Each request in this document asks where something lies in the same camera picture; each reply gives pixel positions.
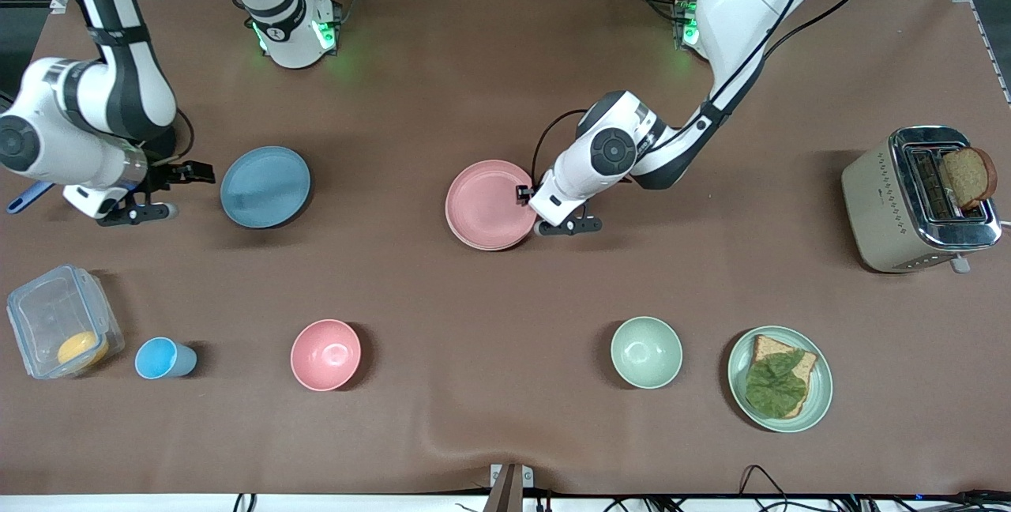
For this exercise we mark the green plate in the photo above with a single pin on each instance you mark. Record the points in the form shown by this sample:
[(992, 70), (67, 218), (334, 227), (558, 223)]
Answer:
[(821, 385)]

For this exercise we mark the bread slice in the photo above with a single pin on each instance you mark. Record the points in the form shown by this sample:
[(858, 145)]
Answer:
[(770, 350)]

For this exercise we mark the green lettuce leaf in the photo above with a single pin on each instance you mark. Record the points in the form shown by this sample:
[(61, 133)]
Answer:
[(774, 389)]

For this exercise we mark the brown toast slice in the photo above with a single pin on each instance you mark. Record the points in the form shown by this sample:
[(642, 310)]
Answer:
[(967, 176)]

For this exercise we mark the beige chrome toaster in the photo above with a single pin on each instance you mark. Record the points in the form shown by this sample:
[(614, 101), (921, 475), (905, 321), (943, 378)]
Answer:
[(877, 212)]

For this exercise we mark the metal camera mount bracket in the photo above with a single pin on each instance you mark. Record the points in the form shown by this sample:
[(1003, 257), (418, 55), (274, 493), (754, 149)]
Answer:
[(512, 488)]

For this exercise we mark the brown table mat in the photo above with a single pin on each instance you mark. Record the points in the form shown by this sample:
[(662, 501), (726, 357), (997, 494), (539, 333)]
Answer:
[(395, 101)]

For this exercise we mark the clear plastic container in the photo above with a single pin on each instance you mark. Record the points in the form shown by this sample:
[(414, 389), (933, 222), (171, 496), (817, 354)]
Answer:
[(47, 314)]

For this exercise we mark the beige plate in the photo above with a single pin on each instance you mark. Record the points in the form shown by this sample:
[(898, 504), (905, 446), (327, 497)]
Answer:
[(491, 249)]

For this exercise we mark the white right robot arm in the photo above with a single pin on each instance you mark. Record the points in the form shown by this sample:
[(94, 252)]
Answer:
[(79, 101)]

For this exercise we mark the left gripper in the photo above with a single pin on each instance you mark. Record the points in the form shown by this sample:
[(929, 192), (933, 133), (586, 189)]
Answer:
[(524, 194)]

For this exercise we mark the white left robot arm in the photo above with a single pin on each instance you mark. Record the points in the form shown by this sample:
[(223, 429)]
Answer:
[(734, 6)]

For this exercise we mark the blue plate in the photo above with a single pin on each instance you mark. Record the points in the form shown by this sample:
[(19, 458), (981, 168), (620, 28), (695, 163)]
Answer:
[(264, 188)]

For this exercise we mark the pink bowl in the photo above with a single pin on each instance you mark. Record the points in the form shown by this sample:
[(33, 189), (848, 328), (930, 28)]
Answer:
[(325, 354)]

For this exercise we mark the pink plate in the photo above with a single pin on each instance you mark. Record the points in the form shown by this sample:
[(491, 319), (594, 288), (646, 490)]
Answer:
[(486, 208)]

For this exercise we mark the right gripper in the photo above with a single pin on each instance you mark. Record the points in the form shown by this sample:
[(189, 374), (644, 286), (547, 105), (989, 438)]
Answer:
[(163, 176)]

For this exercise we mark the green bowl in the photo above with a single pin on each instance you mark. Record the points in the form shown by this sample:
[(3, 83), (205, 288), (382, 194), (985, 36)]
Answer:
[(646, 352)]

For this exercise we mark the blue cup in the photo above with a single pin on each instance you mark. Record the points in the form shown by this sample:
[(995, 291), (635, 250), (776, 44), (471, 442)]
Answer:
[(158, 358)]

